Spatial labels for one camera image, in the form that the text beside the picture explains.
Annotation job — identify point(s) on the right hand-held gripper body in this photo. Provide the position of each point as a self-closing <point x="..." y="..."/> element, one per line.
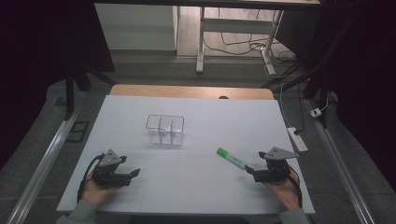
<point x="275" y="169"/>

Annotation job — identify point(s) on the clear acrylic divided organizer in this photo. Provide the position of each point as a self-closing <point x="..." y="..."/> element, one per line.
<point x="166" y="130"/>

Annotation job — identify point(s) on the white power strip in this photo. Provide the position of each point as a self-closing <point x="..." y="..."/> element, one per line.
<point x="297" y="139"/>

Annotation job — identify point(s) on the white desk frame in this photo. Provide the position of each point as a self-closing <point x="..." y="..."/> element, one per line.
<point x="236" y="25"/>

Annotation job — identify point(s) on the black floor plate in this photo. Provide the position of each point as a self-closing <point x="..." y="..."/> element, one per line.
<point x="77" y="132"/>

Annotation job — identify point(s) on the white table cover sheet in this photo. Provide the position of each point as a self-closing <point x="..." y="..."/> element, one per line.
<point x="193" y="186"/>

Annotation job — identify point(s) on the black metal stand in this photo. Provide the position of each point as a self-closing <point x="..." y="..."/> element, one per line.
<point x="70" y="93"/>

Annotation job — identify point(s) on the person's left hand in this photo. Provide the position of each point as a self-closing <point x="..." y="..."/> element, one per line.
<point x="95" y="193"/>

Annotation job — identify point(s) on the dark curtain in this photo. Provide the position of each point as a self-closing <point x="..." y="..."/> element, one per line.
<point x="364" y="77"/>
<point x="40" y="62"/>

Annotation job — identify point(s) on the person's right hand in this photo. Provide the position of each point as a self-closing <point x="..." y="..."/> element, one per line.
<point x="285" y="193"/>

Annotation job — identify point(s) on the white cabinet panel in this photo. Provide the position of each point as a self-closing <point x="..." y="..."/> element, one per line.
<point x="135" y="26"/>

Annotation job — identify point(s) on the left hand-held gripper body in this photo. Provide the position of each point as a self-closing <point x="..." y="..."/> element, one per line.
<point x="107" y="174"/>

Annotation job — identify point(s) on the small white plug adapter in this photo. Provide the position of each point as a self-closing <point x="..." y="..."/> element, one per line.
<point x="316" y="112"/>

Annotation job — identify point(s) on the green and white marker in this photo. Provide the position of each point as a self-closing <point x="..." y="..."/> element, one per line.
<point x="233" y="158"/>

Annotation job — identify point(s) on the aluminium rail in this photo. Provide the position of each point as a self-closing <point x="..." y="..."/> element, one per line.
<point x="46" y="161"/>
<point x="339" y="174"/>

